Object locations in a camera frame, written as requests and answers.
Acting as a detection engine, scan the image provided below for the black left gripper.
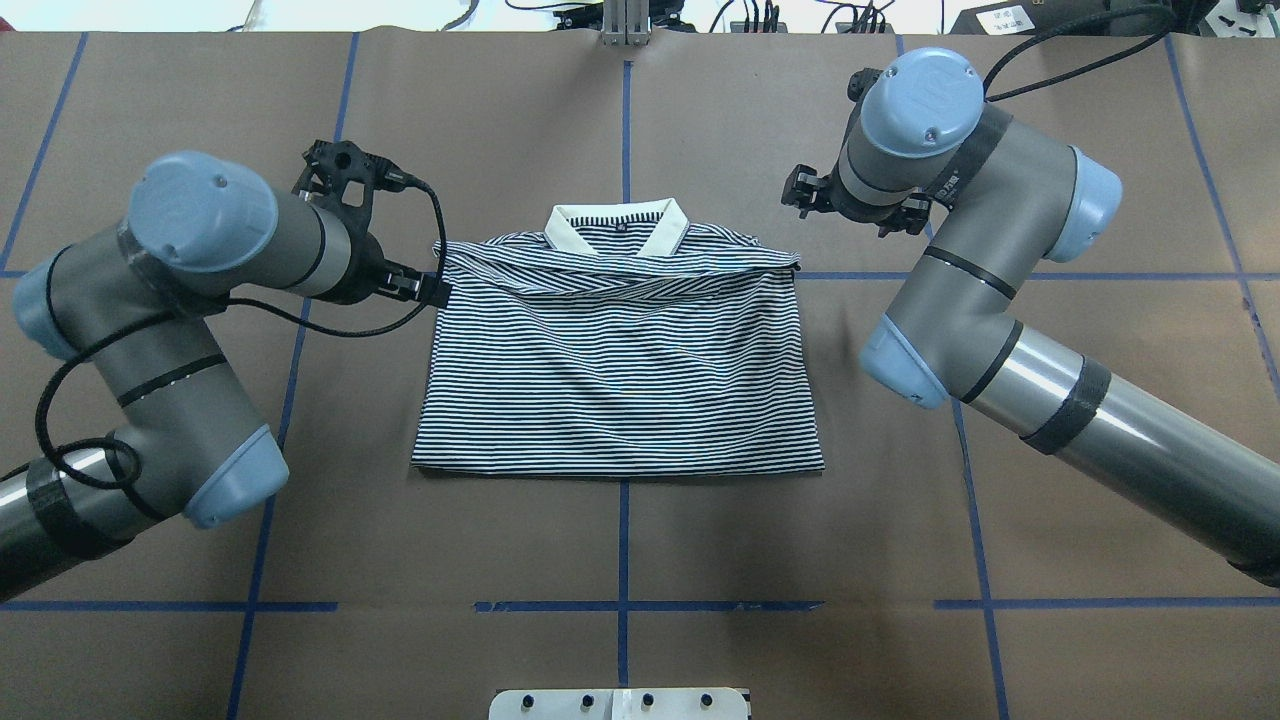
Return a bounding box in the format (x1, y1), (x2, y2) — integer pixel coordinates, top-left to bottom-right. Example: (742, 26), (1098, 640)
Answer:
(293, 140), (451, 307)

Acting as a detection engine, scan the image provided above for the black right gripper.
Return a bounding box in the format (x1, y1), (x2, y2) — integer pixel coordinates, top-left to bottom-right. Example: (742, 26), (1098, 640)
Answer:
(780, 149), (933, 238)

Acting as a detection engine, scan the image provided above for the blue white striped polo shirt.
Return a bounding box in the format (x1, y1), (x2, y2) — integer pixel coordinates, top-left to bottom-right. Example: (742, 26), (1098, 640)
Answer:
(411, 199), (826, 478)

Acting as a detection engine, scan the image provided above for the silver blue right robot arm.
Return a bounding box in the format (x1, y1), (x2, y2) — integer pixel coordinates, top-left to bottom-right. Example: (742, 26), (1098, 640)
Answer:
(781, 47), (1279, 587)

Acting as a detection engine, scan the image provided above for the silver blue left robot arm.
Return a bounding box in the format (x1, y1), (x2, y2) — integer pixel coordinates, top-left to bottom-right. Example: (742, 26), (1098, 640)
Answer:
(1, 140), (451, 600)

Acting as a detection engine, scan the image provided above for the black power supply box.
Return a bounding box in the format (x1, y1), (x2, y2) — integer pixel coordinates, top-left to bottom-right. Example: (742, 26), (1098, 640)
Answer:
(946, 1), (1110, 36)

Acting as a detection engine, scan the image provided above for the aluminium frame post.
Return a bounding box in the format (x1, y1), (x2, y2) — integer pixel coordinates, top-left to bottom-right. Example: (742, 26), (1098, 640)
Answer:
(600, 0), (652, 47)

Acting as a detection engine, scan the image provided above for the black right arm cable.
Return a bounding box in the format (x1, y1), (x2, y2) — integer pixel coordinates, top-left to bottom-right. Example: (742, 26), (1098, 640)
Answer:
(982, 4), (1179, 102)

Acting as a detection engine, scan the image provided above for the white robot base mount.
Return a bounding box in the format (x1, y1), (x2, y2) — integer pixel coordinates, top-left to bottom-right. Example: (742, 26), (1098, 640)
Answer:
(488, 687), (753, 719)

